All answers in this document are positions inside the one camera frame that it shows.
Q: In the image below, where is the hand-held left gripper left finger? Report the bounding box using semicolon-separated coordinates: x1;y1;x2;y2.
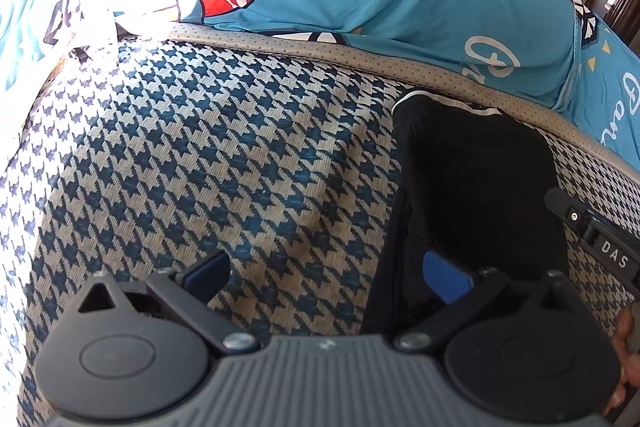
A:
74;251;261;354

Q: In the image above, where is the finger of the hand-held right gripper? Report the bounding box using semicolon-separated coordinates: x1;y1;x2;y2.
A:
545;187;597;239

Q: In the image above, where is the black t-shirt red print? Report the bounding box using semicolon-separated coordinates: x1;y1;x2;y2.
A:
360;89;571;338

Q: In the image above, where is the white blue printed sheet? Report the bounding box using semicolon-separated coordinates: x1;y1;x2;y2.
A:
0;0;201;92

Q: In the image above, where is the person's right hand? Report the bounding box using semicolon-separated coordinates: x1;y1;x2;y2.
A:
604;304;640;416

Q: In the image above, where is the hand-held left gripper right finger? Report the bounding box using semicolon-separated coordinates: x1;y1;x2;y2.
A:
392;252;588;352

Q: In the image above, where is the houndstooth bed mat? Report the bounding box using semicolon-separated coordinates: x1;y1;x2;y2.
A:
0;22;640;427

